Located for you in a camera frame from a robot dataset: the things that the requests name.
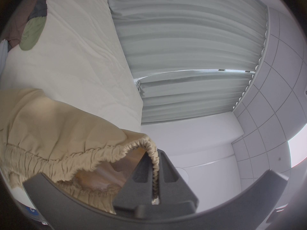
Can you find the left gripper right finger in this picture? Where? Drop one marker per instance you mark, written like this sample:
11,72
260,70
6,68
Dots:
172,188

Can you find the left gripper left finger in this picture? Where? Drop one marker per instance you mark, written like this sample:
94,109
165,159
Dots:
134,188

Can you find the beige shorts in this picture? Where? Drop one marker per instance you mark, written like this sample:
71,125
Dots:
60,128

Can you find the bed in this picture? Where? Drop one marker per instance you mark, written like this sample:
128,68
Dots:
84,56

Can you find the pale green curtain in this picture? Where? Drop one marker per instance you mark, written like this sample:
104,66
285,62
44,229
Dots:
179,32
191,97

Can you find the green garment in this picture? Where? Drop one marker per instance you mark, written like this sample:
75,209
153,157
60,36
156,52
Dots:
31,35

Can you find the white garment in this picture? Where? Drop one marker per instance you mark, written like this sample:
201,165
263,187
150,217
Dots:
2,53

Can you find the brown garment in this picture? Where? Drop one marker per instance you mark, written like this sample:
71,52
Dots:
20,20

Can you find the black garment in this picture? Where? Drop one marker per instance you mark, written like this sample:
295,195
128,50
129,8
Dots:
39,8

